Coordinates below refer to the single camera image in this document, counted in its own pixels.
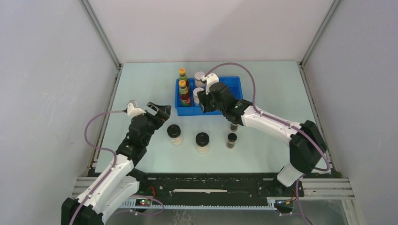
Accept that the black lid jar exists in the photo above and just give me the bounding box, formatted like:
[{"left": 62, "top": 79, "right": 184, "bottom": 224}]
[
  {"left": 195, "top": 132, "right": 210, "bottom": 154},
  {"left": 167, "top": 124, "right": 183, "bottom": 145}
]

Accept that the silver lid jar front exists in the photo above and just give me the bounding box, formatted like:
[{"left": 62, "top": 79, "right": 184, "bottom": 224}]
[{"left": 192, "top": 87, "right": 204, "bottom": 106}]

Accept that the silver lid jar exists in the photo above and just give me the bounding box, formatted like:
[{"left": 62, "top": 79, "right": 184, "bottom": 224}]
[
  {"left": 194, "top": 71, "right": 206, "bottom": 88},
  {"left": 192, "top": 87, "right": 204, "bottom": 106}
]

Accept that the red sauce bottle yellow cap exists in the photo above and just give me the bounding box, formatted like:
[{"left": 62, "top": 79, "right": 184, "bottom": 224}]
[{"left": 178, "top": 80, "right": 191, "bottom": 107}]

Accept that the small dark bottle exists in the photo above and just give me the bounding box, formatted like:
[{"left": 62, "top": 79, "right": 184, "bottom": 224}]
[
  {"left": 226, "top": 133, "right": 237, "bottom": 149},
  {"left": 230, "top": 123, "right": 239, "bottom": 132}
]

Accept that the small dark bottle front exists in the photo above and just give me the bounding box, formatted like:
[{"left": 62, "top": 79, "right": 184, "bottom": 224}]
[{"left": 226, "top": 133, "right": 237, "bottom": 149}]

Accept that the red sauce bottle green label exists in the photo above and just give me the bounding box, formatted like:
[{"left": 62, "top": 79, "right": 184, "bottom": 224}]
[{"left": 179, "top": 68, "right": 189, "bottom": 86}]

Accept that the black lid jar front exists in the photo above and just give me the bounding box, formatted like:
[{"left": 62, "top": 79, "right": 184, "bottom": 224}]
[{"left": 195, "top": 132, "right": 210, "bottom": 154}]

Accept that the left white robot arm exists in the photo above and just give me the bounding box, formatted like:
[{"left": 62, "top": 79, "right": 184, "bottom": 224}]
[{"left": 61, "top": 100, "right": 171, "bottom": 225}]

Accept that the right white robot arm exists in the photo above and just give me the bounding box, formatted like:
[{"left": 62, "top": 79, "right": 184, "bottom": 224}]
[{"left": 198, "top": 82, "right": 328, "bottom": 196}]

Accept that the blue plastic bin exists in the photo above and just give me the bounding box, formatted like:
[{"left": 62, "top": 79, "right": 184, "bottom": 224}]
[{"left": 174, "top": 76, "right": 243, "bottom": 116}]

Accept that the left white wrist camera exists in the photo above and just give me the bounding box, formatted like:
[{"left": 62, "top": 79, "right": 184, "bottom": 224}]
[{"left": 125, "top": 100, "right": 145, "bottom": 118}]

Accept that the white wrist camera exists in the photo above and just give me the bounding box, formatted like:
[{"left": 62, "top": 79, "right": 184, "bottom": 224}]
[
  {"left": 200, "top": 73, "right": 219, "bottom": 95},
  {"left": 125, "top": 100, "right": 145, "bottom": 118}
]

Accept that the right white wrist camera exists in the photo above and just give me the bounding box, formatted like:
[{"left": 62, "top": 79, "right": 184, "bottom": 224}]
[{"left": 200, "top": 73, "right": 219, "bottom": 95}]

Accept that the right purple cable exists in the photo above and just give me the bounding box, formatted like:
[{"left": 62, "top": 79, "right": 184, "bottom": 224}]
[{"left": 203, "top": 62, "right": 331, "bottom": 172}]

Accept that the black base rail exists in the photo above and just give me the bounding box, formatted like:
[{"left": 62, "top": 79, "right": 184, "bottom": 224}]
[{"left": 138, "top": 173, "right": 304, "bottom": 204}]

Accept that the white slotted cable duct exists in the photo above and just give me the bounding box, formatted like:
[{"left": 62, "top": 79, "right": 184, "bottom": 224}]
[{"left": 119, "top": 198, "right": 276, "bottom": 210}]

